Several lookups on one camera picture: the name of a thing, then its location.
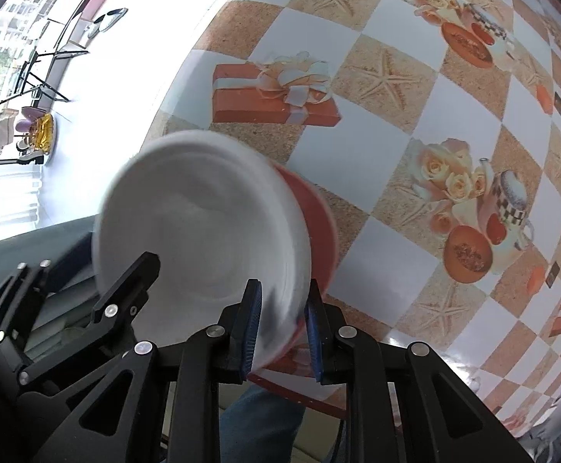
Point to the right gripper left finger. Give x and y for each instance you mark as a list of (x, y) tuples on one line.
[(222, 353)]

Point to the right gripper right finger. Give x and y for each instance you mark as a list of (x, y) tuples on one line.
[(342, 354)]

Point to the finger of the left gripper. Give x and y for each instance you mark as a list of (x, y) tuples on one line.
[(111, 320), (22, 296)]

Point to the pink square plate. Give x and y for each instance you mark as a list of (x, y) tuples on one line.
[(324, 242)]

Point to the white round plate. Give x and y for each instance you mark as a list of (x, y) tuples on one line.
[(217, 214)]

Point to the person's blue jeans leg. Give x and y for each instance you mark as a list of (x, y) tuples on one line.
[(260, 426)]

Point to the checkered patterned tablecloth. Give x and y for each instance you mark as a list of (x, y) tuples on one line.
[(442, 171)]

